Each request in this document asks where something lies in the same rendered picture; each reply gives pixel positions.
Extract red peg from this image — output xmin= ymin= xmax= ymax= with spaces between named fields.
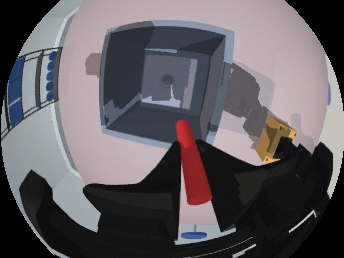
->
xmin=176 ymin=120 xmax=212 ymax=205

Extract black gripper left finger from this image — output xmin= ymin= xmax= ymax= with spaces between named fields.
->
xmin=83 ymin=141 xmax=181 ymax=241

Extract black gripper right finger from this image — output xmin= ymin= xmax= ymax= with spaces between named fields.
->
xmin=195 ymin=140 xmax=299 ymax=232

